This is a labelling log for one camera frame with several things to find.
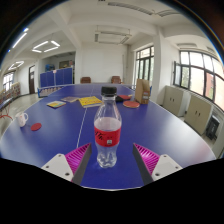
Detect ceiling light group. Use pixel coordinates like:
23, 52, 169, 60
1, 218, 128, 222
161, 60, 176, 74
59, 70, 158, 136
6, 27, 62, 72

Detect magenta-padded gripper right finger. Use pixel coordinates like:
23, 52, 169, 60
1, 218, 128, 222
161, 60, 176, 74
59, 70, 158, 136
132, 142, 184, 186

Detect brown cardboard box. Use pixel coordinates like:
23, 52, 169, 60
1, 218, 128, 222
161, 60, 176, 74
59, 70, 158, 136
134, 78, 152, 105

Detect ceiling air conditioner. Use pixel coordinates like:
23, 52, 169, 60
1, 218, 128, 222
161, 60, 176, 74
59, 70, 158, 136
94, 31, 133, 45

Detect beige cabinet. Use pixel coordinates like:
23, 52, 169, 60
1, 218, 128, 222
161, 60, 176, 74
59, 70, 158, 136
184, 94, 214, 136
162, 85, 191, 118

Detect framed wall picture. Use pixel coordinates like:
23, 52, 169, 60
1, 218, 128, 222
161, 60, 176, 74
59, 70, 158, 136
59, 59, 74, 69

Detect red table tennis paddle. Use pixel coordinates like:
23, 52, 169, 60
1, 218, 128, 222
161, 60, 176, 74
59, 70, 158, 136
122, 100, 141, 109
118, 94, 133, 101

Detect white mug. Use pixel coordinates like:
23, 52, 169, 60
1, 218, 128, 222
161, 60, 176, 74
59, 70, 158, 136
14, 112, 30, 128

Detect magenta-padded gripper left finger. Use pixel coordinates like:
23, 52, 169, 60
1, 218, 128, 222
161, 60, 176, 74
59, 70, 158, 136
41, 142, 93, 186

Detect grey booklet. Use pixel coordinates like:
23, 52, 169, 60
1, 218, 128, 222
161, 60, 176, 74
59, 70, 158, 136
60, 95, 80, 103

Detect blue partition boards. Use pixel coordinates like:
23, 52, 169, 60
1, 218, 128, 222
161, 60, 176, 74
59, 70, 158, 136
39, 67, 74, 88

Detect dark door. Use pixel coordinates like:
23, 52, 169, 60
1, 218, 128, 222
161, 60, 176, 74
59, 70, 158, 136
28, 64, 36, 95

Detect blue table with red legs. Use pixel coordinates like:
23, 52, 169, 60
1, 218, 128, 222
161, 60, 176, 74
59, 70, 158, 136
0, 97, 15, 123

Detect clear bottle with red label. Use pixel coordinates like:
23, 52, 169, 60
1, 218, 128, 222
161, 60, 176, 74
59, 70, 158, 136
93, 86, 123, 169

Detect shelf unit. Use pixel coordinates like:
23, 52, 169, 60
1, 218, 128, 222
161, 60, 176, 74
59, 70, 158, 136
0, 81, 22, 104

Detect flat round red coaster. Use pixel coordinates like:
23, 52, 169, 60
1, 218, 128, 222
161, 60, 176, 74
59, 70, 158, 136
30, 122, 43, 132

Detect small yellow and blue book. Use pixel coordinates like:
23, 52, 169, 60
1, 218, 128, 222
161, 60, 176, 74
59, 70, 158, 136
46, 100, 67, 109

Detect dark-framed window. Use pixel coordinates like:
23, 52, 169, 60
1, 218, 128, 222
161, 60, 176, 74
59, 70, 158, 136
134, 45, 155, 88
173, 49, 224, 111

